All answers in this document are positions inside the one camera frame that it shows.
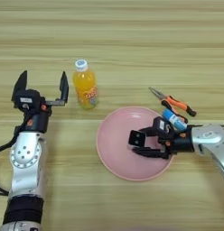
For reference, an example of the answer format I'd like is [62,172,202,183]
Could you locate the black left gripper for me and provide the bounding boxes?
[11,70,70,134]

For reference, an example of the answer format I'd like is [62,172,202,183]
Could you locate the orange juice bottle white cap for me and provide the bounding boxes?
[71,59,99,110]

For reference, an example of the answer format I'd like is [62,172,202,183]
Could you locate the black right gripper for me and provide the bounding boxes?
[131,125,194,160]

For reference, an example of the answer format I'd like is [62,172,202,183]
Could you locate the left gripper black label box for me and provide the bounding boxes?
[13,88,42,111]

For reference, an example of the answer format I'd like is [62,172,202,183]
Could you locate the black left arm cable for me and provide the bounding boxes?
[0,125,23,197]

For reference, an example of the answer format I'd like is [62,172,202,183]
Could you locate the blue glue stick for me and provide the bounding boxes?
[162,108,189,131]

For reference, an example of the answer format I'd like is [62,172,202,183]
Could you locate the orange black needle-nose pliers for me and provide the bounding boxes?
[148,87,198,124]

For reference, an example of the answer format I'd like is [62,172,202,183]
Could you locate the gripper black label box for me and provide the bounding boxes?
[13,88,42,111]
[153,116,175,136]

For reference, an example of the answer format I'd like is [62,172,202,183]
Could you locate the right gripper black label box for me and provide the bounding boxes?
[153,116,175,136]

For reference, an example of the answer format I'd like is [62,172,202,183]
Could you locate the pink round plate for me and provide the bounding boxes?
[96,106,175,182]

